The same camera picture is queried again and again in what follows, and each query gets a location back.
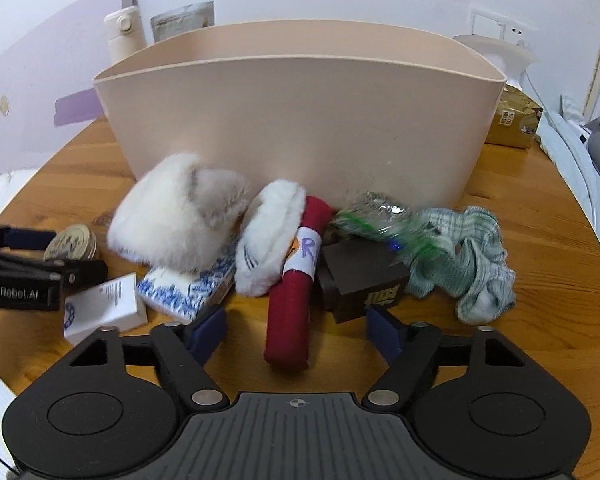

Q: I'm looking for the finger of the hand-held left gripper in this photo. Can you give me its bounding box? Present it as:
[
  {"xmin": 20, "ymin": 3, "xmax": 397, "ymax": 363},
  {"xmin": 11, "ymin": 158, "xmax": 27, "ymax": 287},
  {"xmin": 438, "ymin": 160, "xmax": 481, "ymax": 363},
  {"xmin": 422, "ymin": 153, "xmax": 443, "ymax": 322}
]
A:
[
  {"xmin": 0, "ymin": 219, "xmax": 57, "ymax": 250},
  {"xmin": 0, "ymin": 246, "xmax": 109, "ymax": 287}
]

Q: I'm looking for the white fluffy plush toy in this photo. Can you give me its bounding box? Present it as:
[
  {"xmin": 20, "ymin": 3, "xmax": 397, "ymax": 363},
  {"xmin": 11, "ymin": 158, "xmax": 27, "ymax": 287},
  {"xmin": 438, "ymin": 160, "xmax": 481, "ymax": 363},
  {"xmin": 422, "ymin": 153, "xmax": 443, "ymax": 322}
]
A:
[{"xmin": 107, "ymin": 152, "xmax": 253, "ymax": 273}]

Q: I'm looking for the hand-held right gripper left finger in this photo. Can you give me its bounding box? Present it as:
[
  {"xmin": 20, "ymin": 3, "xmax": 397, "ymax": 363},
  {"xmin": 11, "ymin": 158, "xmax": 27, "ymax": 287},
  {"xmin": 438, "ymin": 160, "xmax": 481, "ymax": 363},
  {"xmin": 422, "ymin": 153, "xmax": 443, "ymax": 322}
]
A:
[{"xmin": 70, "ymin": 305, "xmax": 231, "ymax": 413}]

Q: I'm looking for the white wall switch socket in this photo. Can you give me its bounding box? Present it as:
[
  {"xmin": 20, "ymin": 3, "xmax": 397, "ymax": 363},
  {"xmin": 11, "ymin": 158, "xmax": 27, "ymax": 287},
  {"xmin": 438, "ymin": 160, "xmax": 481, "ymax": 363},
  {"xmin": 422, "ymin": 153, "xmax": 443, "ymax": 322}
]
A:
[{"xmin": 467, "ymin": 9, "xmax": 528, "ymax": 48}]

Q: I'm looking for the white board with purple stripe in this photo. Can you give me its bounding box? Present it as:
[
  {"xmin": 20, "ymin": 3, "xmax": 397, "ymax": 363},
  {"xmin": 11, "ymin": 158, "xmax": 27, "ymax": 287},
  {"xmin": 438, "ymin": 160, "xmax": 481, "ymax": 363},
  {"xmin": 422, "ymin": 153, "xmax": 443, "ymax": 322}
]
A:
[{"xmin": 0, "ymin": 0, "xmax": 141, "ymax": 176}]

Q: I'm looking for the green plastic wrapper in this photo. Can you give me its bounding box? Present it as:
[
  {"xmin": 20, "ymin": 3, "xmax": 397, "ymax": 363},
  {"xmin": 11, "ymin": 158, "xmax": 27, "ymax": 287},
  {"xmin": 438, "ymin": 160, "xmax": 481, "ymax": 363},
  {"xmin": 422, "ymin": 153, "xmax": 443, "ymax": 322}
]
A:
[{"xmin": 330, "ymin": 190, "xmax": 453, "ymax": 261}]

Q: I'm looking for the white fluffy slipper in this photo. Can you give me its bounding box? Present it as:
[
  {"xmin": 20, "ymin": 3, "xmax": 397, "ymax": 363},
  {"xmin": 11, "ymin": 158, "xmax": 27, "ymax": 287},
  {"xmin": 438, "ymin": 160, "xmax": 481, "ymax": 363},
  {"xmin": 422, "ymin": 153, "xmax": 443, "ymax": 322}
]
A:
[{"xmin": 235, "ymin": 179, "xmax": 308, "ymax": 297}]

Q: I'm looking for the small white box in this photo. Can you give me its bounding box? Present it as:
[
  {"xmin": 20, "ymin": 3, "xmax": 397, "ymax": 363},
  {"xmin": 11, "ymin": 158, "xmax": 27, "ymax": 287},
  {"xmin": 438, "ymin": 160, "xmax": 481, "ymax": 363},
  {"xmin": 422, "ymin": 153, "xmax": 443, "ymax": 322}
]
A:
[{"xmin": 62, "ymin": 274, "xmax": 148, "ymax": 347}]

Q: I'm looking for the white thermos bottle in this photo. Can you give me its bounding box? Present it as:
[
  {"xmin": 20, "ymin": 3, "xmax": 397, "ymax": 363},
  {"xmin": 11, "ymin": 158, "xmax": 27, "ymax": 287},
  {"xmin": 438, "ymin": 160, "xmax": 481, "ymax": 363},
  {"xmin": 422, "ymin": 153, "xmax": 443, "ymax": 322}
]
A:
[{"xmin": 103, "ymin": 5, "xmax": 146, "ymax": 65}]

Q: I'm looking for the beige plastic basket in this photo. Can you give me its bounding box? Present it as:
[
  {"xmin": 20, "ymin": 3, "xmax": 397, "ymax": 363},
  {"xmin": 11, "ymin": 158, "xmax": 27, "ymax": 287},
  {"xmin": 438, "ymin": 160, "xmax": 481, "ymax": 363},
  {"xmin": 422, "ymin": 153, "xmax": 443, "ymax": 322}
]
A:
[{"xmin": 92, "ymin": 22, "xmax": 508, "ymax": 211}]

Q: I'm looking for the white power cable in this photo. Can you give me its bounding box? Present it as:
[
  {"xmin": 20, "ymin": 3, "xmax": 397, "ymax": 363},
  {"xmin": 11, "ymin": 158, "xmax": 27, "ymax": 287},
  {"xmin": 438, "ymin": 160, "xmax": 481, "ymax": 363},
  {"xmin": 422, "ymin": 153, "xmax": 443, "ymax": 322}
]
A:
[{"xmin": 522, "ymin": 67, "xmax": 546, "ymax": 106}]

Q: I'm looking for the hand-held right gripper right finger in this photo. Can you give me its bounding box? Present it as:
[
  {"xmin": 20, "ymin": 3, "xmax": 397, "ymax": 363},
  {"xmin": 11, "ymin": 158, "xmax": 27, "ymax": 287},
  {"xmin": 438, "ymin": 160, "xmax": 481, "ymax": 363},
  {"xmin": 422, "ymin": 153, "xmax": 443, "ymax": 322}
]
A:
[{"xmin": 362, "ymin": 305, "xmax": 526, "ymax": 413}]

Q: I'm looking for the dark brown box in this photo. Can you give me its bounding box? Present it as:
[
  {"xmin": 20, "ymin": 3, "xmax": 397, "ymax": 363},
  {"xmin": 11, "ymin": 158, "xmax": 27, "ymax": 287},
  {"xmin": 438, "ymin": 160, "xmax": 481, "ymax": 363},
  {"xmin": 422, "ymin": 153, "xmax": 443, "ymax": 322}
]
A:
[{"xmin": 314, "ymin": 239, "xmax": 412, "ymax": 325}]

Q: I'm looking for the blue white patterned box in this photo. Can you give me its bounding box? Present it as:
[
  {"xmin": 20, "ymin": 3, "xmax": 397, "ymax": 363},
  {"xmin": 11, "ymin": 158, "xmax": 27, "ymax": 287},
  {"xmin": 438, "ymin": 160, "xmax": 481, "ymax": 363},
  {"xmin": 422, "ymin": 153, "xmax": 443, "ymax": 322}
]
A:
[{"xmin": 136, "ymin": 255, "xmax": 238, "ymax": 325}]

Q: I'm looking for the round metal tin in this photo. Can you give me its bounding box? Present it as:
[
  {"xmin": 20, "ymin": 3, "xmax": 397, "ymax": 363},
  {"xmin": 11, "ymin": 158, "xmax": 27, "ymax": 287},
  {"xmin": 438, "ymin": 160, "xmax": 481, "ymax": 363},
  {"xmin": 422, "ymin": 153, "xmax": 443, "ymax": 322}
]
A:
[{"xmin": 43, "ymin": 224, "xmax": 98, "ymax": 262}]

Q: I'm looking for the white bedsheet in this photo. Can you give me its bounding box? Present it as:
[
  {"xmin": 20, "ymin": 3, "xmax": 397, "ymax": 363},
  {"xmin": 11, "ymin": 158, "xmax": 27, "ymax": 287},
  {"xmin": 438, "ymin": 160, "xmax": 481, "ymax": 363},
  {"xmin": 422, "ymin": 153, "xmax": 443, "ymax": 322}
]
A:
[{"xmin": 0, "ymin": 170, "xmax": 41, "ymax": 223}]

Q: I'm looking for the green checked cloth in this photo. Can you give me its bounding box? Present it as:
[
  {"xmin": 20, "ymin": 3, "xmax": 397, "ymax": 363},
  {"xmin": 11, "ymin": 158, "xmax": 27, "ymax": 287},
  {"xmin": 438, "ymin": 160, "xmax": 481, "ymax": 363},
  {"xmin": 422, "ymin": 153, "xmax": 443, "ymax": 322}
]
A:
[{"xmin": 405, "ymin": 205, "xmax": 517, "ymax": 325}]

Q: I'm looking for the red cloth white label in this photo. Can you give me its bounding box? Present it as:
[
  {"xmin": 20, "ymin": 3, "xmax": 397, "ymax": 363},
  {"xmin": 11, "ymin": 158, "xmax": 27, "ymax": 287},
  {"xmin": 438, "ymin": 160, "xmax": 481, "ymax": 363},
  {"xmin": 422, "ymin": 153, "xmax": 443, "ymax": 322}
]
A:
[{"xmin": 264, "ymin": 195, "xmax": 337, "ymax": 372}]

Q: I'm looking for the banana chips snack bag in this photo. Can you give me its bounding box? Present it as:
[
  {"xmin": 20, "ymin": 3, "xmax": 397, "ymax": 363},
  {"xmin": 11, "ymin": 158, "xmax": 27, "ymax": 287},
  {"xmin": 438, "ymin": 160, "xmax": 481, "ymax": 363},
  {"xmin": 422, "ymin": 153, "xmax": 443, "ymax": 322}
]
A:
[{"xmin": 150, "ymin": 1, "xmax": 216, "ymax": 45}]

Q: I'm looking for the gold packet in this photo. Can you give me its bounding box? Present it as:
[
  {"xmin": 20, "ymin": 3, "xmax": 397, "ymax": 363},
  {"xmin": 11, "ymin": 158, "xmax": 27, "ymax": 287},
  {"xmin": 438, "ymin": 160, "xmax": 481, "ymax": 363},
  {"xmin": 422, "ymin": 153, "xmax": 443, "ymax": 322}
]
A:
[{"xmin": 485, "ymin": 85, "xmax": 545, "ymax": 150}]

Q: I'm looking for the light blue bedding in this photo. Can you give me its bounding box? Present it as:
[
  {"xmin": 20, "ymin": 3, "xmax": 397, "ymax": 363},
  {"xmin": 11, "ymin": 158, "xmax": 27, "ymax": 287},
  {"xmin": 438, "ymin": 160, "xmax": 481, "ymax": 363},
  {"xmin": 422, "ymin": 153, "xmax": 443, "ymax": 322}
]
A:
[{"xmin": 537, "ymin": 95, "xmax": 600, "ymax": 271}]

